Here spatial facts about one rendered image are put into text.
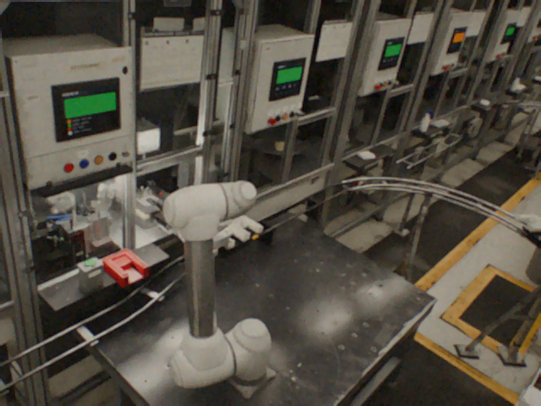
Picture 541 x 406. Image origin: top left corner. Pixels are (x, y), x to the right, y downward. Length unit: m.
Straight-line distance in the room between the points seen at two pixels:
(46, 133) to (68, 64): 0.24
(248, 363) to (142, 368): 0.45
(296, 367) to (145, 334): 0.67
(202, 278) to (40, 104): 0.79
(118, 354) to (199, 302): 0.55
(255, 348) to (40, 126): 1.09
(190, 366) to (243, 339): 0.22
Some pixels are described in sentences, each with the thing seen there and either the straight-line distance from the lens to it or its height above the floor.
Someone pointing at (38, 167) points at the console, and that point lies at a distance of 1.86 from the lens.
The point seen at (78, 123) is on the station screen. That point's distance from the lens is 1.83.
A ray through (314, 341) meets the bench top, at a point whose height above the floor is 0.68.
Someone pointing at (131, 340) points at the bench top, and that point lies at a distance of 2.22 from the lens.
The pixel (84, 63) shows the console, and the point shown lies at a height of 1.79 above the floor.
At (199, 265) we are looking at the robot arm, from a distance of 1.69.
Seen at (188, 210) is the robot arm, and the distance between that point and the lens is 1.59.
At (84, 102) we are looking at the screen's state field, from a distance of 1.82.
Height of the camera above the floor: 2.31
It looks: 31 degrees down
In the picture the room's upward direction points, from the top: 9 degrees clockwise
